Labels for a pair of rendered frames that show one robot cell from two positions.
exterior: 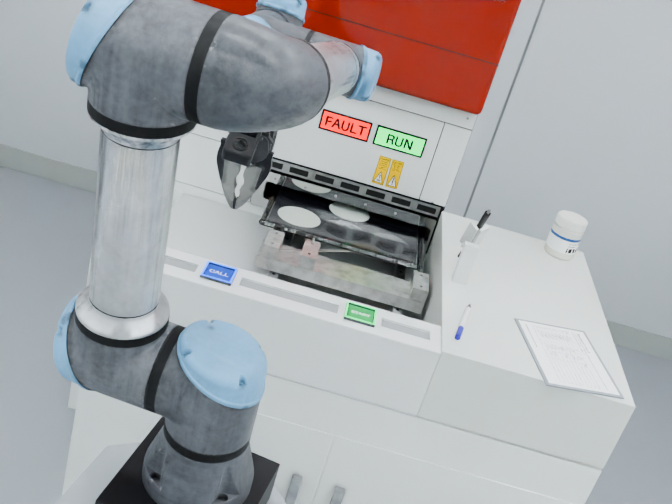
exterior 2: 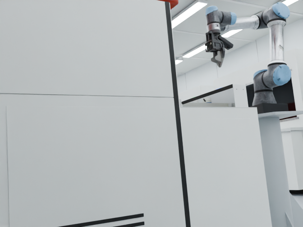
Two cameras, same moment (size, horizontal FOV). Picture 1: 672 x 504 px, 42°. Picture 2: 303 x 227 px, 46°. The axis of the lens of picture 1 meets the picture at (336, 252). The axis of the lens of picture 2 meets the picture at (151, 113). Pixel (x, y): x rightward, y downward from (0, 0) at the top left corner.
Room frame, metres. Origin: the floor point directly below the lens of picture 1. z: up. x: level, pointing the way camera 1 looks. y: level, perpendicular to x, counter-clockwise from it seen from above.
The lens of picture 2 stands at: (2.66, 1.76, 0.57)
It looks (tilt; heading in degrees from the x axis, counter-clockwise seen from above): 8 degrees up; 242
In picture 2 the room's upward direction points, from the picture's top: 5 degrees counter-clockwise
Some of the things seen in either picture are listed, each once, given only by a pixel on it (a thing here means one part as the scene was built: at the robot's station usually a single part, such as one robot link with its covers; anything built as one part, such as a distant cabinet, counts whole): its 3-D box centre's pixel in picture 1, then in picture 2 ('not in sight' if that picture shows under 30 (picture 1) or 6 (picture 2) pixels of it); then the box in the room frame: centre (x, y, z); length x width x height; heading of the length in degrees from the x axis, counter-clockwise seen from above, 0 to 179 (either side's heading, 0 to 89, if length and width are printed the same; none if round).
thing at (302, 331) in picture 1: (282, 328); (209, 105); (1.33, 0.05, 0.89); 0.55 x 0.09 x 0.14; 91
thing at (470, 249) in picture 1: (469, 249); not in sight; (1.59, -0.25, 1.03); 0.06 x 0.04 x 0.13; 1
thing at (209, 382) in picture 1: (212, 382); (263, 80); (0.91, 0.10, 1.05); 0.13 x 0.12 x 0.14; 84
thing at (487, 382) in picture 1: (511, 322); not in sight; (1.60, -0.39, 0.89); 0.62 x 0.35 x 0.14; 1
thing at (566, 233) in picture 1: (565, 235); not in sight; (1.87, -0.49, 1.01); 0.07 x 0.07 x 0.10
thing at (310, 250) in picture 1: (309, 254); not in sight; (1.63, 0.05, 0.89); 0.08 x 0.03 x 0.03; 1
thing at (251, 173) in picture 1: (250, 183); (215, 60); (1.34, 0.17, 1.14); 0.06 x 0.03 x 0.09; 1
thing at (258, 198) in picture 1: (342, 211); not in sight; (1.90, 0.01, 0.89); 0.44 x 0.02 x 0.10; 91
